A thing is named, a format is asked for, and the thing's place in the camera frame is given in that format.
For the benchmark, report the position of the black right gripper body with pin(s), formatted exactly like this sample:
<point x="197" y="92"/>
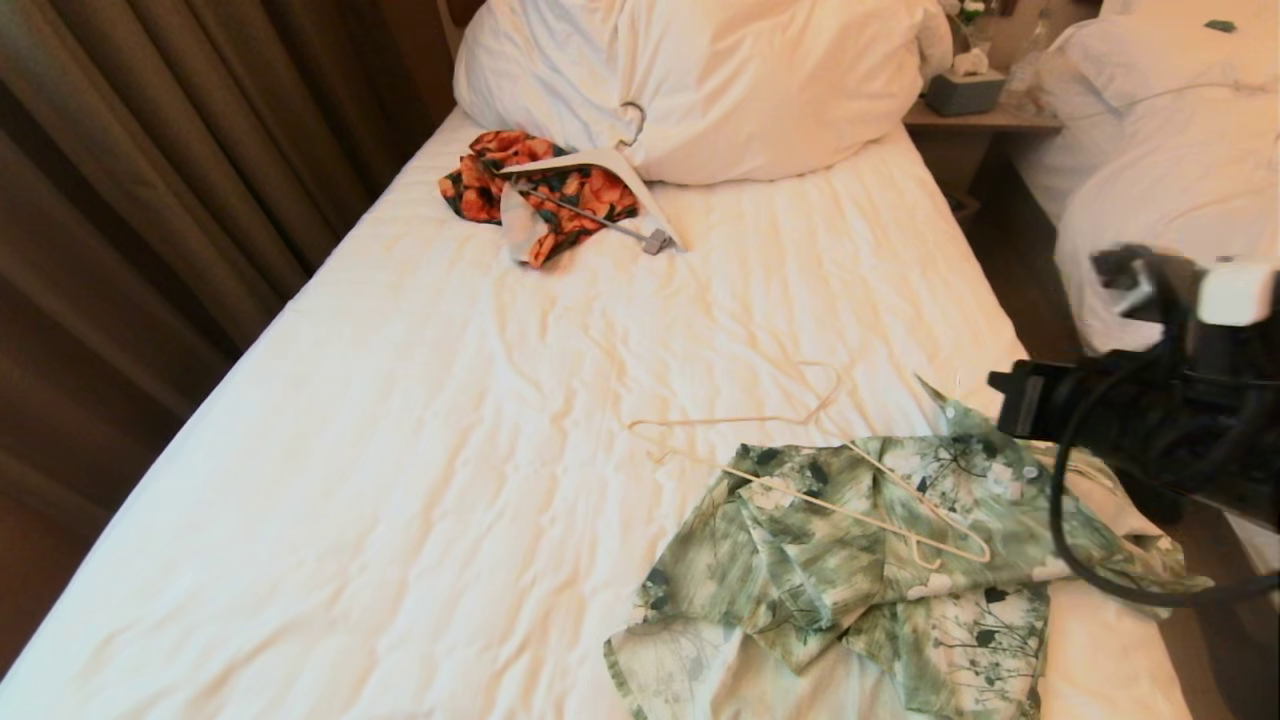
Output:
<point x="1060" y="400"/>

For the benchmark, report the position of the green floral shirt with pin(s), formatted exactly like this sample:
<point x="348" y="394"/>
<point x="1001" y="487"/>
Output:
<point x="880" y="600"/>

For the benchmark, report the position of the white clip hanger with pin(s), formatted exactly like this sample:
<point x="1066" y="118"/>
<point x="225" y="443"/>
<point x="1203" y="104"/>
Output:
<point x="610" y="165"/>

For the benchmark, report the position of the white bed mattress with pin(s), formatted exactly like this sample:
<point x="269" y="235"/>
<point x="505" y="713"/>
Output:
<point x="1262" y="550"/>

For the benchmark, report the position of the wooden nightstand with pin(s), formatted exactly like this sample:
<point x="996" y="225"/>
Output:
<point x="950" y="150"/>

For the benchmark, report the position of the white duvet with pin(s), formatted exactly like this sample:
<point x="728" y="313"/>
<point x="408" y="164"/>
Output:
<point x="1180" y="150"/>

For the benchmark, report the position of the grey tissue box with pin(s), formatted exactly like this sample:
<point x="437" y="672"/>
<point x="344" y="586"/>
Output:
<point x="965" y="92"/>

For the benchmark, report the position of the clear plastic bottle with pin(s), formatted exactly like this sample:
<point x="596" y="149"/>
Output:
<point x="1030" y="58"/>

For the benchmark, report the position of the white flowers in vase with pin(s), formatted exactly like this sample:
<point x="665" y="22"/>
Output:
<point x="968" y="10"/>

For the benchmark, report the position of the small green card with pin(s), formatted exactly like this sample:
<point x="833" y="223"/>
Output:
<point x="1221" y="25"/>

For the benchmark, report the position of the large white pillow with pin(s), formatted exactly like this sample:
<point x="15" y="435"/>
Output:
<point x="750" y="80"/>

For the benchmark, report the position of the orange floral garment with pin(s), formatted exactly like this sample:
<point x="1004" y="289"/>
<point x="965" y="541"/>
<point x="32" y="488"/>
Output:
<point x="480" y="190"/>

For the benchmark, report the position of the wooden headboard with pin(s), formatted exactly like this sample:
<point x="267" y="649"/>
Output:
<point x="470" y="10"/>

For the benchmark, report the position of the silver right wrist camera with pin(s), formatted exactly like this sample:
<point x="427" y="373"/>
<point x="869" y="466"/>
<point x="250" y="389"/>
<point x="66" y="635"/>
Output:
<point x="1125" y="275"/>

